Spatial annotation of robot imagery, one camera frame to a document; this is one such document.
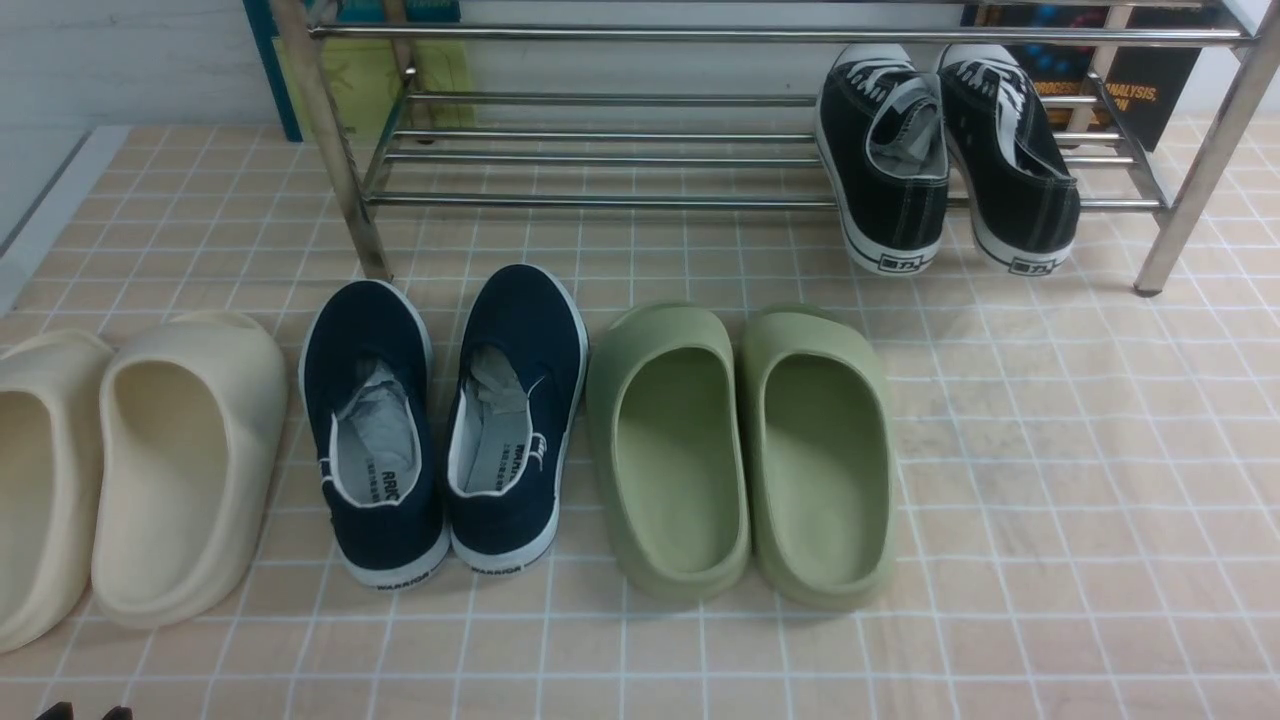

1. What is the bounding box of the black canvas sneaker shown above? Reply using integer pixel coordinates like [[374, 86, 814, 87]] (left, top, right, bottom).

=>
[[815, 44, 950, 275], [936, 44, 1082, 278]]

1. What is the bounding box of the silver metal shoe rack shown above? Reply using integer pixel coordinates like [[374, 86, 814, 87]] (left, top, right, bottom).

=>
[[268, 1, 1277, 297]]

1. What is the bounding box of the navy slip-on shoe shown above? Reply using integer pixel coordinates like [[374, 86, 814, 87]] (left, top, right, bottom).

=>
[[445, 264, 589, 577], [298, 279, 451, 591]]

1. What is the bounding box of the green foam slipper left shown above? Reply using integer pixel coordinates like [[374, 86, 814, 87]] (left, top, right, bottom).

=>
[[584, 302, 751, 605]]

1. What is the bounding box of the cream foam slipper right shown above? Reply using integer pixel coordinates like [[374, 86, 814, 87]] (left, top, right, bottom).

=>
[[91, 310, 289, 629]]

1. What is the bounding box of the cream foam slipper left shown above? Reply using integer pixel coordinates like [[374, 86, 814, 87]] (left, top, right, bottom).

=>
[[1, 329, 113, 652]]

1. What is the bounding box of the green foam slipper right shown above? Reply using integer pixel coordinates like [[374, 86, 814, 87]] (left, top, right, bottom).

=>
[[737, 304, 897, 612]]

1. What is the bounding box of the blue and yellow poster board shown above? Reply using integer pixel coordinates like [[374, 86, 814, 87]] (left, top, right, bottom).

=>
[[242, 1, 476, 142]]

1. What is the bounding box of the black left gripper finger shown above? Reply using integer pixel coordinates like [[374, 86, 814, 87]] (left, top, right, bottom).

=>
[[36, 703, 76, 720]]

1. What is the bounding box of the green foam slipper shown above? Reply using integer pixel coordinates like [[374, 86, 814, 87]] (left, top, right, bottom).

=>
[[584, 302, 751, 605], [737, 304, 897, 612]]

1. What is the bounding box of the black canvas sneaker right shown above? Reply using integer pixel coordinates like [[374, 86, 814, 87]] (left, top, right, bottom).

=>
[[936, 44, 1082, 278]]

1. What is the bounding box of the black poster with orange text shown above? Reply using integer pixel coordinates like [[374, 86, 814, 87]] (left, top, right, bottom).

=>
[[961, 5, 1219, 152]]

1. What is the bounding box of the black canvas sneaker left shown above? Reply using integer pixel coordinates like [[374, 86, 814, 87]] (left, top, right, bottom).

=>
[[815, 44, 950, 275]]

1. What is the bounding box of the cream foam slipper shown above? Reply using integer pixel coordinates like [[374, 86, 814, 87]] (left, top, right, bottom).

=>
[[91, 310, 289, 629], [1, 329, 113, 652]]

